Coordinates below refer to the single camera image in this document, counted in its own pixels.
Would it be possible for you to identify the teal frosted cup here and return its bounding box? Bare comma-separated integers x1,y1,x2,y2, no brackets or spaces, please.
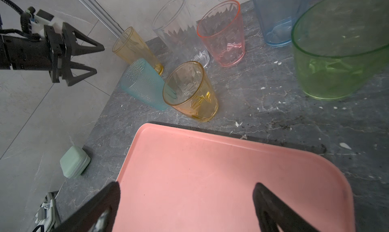
119,58,170,111

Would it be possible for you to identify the pink plastic tray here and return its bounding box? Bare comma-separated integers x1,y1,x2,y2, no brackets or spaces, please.
113,123,356,232

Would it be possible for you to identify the small green glass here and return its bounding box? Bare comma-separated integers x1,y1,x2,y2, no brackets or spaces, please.
291,0,389,100

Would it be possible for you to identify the short amber glass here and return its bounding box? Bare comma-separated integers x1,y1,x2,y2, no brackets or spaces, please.
163,61,219,122

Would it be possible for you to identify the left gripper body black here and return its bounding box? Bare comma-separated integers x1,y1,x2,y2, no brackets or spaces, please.
1,24,72,83

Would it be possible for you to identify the blue tall glass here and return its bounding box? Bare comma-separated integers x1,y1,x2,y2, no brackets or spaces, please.
252,0,310,47

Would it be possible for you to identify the tall amber glass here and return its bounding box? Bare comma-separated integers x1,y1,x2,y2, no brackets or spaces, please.
112,27,164,75

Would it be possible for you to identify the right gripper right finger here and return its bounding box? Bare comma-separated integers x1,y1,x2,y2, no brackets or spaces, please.
252,183,317,232

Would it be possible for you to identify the green sponge box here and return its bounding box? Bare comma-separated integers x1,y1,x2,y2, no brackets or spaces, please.
60,146,91,179

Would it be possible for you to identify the white clip device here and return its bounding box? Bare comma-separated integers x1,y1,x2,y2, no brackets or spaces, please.
32,191,61,232

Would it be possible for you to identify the pink glass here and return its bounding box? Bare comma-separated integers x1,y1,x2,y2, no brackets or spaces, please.
197,0,245,67

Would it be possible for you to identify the clear glass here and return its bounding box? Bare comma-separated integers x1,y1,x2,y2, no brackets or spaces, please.
152,0,210,67

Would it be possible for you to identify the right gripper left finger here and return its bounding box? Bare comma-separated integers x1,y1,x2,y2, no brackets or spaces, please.
54,181,121,232

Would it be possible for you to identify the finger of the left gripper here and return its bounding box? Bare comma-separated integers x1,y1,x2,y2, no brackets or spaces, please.
62,22,105,56
65,61,98,87

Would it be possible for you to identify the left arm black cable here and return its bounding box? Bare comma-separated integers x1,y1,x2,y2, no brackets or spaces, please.
0,0,34,35

